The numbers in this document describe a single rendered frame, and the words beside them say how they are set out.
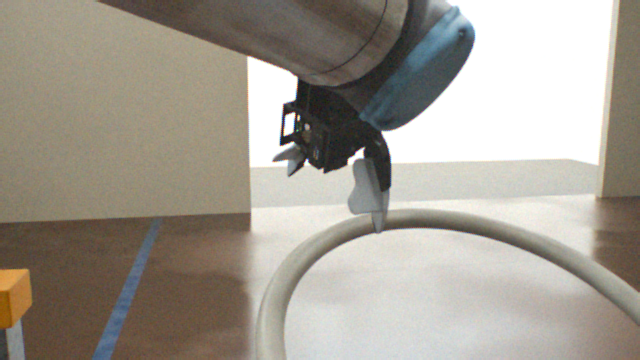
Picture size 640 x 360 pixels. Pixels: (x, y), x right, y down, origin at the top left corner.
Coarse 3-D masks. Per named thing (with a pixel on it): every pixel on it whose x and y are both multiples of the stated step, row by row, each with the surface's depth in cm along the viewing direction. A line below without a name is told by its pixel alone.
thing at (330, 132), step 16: (304, 96) 57; (320, 96) 56; (336, 96) 55; (288, 112) 59; (304, 112) 56; (320, 112) 56; (336, 112) 56; (352, 112) 58; (304, 128) 58; (320, 128) 55; (336, 128) 55; (352, 128) 57; (368, 128) 59; (304, 144) 59; (320, 144) 56; (336, 144) 57; (352, 144) 59; (320, 160) 57; (336, 160) 57
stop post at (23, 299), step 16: (0, 272) 111; (16, 272) 111; (0, 288) 102; (16, 288) 106; (0, 304) 102; (16, 304) 106; (0, 320) 103; (16, 320) 105; (0, 336) 105; (16, 336) 110; (0, 352) 106; (16, 352) 110
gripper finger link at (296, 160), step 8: (280, 152) 65; (288, 152) 66; (296, 152) 67; (272, 160) 65; (280, 160) 67; (288, 160) 70; (296, 160) 69; (304, 160) 69; (288, 168) 71; (296, 168) 70
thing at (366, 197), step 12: (360, 168) 60; (372, 168) 60; (360, 180) 60; (372, 180) 61; (360, 192) 60; (372, 192) 61; (384, 192) 61; (348, 204) 59; (360, 204) 59; (372, 204) 61; (384, 204) 61; (372, 216) 63; (384, 216) 62
